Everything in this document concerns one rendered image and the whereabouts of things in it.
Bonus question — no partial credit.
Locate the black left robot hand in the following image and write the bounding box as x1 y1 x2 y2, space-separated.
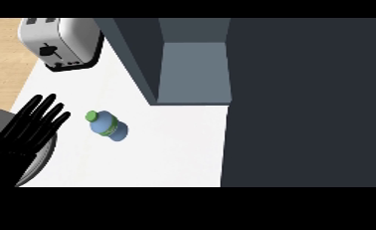
0 93 73 188

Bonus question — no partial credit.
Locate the silver toaster black base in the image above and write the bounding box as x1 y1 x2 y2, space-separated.
18 17 107 73

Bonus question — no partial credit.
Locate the dark grey cabinet door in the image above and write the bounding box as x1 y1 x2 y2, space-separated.
219 17 376 188

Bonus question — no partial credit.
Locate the blue water bottle green cap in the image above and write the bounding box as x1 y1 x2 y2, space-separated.
85 110 132 142

